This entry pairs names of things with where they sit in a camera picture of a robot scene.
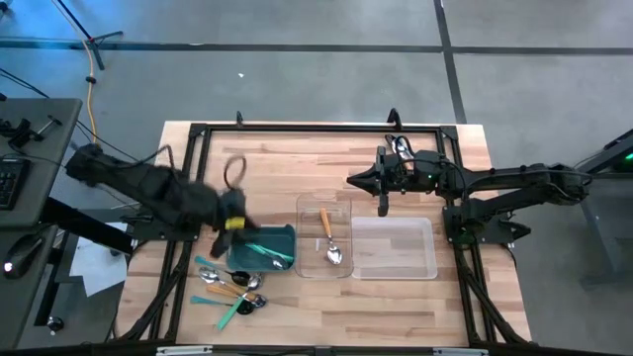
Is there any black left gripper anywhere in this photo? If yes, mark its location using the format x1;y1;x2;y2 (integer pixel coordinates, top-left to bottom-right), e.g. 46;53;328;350
201;186;260;259

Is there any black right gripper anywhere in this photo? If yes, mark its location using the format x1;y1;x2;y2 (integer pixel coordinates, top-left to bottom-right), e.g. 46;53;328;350
345;145;449;219

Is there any teal plastic bin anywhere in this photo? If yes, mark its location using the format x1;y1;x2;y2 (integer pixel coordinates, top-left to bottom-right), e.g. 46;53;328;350
226;222;297;273

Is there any clear plastic bin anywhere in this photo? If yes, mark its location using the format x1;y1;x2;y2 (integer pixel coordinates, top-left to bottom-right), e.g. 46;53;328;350
295;192;354;280

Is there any frosted white plastic tray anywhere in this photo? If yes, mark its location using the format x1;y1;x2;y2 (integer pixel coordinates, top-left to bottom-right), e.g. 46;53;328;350
350;216;439;281

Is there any black horizontal beam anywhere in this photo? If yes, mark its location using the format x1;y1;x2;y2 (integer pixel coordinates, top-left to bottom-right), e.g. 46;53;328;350
0;339;633;356

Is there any white paper sheet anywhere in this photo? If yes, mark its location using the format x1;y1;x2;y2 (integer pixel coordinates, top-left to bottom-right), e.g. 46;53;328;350
68;221;133;299

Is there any black desk support beam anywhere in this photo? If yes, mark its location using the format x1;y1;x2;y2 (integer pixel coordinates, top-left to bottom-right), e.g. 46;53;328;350
39;196;136;256

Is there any grey desk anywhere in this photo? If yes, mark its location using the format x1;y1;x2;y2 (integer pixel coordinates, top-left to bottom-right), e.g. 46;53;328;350
0;97;84;229

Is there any black computer mouse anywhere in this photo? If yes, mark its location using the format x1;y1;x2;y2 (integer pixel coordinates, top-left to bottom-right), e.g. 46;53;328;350
2;233;46;281

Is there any black tripod stand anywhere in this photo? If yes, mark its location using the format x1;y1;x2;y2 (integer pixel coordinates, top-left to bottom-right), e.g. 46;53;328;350
52;0;125;71

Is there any workbench with black legs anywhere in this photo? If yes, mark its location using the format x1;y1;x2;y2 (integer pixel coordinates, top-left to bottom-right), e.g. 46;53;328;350
573;128;633;289

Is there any black keyboard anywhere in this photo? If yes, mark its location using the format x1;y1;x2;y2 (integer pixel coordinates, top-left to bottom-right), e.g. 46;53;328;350
0;157;30;213

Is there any dark desk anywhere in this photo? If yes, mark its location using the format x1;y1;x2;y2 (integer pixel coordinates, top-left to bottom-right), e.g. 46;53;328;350
0;222;61;350

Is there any black clamp tool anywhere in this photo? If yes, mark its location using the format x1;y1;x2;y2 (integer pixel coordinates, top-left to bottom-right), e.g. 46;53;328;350
0;114;64;149

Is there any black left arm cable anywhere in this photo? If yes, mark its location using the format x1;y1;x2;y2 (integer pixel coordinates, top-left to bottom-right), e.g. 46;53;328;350
221;153;248;193

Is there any black aluminium table frame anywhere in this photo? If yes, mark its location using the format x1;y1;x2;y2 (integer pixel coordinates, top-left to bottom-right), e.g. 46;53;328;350
112;121;534;347

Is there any silver metal bracket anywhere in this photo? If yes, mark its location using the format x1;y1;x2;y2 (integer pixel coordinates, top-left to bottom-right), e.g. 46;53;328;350
432;347;491;356
155;345;215;356

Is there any yellow floor cable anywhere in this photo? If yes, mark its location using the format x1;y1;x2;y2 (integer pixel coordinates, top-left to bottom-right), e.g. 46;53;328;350
80;40;99;145

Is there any black floor cable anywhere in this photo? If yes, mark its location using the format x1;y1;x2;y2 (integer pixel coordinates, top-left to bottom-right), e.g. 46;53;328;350
0;66;154;174

